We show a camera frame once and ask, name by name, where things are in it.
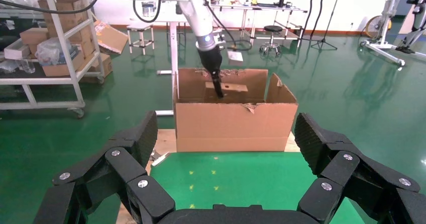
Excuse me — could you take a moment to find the yellow wheel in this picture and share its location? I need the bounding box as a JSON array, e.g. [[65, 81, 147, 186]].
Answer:
[[365, 15, 393, 40]]

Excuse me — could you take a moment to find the black curved hose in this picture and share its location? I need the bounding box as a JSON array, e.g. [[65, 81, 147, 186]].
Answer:
[[305, 0, 315, 24], [312, 0, 325, 33]]

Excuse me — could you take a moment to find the brown stacked cardboard box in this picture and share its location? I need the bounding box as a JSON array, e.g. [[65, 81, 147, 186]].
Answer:
[[68, 26, 96, 59]]

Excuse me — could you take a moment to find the white exercise machine frame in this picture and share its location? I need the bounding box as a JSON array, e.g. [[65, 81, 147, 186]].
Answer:
[[359, 0, 413, 67]]

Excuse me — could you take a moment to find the clear plastic bag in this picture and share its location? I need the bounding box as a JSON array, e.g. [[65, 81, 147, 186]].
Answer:
[[35, 37, 80, 67]]

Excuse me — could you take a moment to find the flat white box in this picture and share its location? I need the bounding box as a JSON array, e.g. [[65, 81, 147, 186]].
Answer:
[[4, 39, 32, 61]]

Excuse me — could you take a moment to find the black round swivel stool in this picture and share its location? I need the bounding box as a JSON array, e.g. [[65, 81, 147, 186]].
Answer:
[[259, 25, 283, 56]]

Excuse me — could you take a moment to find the small brown cardboard box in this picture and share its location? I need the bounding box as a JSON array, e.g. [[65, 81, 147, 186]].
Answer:
[[20, 28, 51, 47]]

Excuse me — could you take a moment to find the long white frame table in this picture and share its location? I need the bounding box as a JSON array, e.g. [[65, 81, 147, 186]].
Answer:
[[207, 1, 308, 46]]

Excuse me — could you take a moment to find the green cloth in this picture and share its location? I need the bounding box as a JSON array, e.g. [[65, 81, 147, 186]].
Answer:
[[150, 152, 365, 224]]

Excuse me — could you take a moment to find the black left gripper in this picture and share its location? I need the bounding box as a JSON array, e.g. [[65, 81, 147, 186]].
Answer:
[[196, 45, 225, 99]]

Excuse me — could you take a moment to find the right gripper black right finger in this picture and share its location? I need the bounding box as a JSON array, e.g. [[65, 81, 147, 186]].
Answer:
[[294, 111, 426, 224]]

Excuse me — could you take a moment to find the loose flattened cardboard sheet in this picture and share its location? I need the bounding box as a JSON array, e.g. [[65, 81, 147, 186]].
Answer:
[[94, 20, 130, 55]]

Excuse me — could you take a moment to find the clear plastic bottle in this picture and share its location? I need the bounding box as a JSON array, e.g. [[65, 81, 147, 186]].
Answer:
[[0, 58, 37, 75]]

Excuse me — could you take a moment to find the small white frame stool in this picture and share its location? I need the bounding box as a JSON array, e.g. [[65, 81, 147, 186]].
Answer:
[[126, 23, 156, 56]]

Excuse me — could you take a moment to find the grey black exercise machine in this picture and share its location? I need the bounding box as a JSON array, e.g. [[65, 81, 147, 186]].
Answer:
[[396, 0, 426, 55]]

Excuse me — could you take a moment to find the large brown shelf carton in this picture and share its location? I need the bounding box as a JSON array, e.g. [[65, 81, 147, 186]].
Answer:
[[38, 0, 91, 34]]

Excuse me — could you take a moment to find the wide low cardboard box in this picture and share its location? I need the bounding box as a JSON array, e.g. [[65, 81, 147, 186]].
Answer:
[[42, 51, 86, 78]]

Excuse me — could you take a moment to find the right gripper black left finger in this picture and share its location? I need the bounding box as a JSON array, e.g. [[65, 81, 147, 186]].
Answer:
[[33, 110, 176, 224]]

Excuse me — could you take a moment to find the large open cardboard carton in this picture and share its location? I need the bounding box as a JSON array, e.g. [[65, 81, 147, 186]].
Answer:
[[173, 67, 299, 153]]

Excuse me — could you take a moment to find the small taped cardboard box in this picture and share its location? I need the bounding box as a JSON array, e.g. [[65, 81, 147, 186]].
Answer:
[[203, 81, 249, 100]]

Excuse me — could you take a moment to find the metal paint bucket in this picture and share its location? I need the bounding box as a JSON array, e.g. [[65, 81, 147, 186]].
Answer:
[[142, 2, 157, 18]]

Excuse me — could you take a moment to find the white metal desk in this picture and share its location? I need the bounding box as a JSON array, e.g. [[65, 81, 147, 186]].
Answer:
[[131, 14, 200, 117]]

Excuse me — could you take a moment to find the white wheeled shelf rack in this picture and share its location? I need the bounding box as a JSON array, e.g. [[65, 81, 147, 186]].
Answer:
[[0, 0, 105, 119]]

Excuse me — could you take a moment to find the silver metal clamp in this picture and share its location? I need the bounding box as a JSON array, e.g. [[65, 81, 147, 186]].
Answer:
[[150, 151, 171, 167]]

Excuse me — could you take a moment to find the cardboard box beside rack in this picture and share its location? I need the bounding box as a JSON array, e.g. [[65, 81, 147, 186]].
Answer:
[[79, 53, 113, 84]]

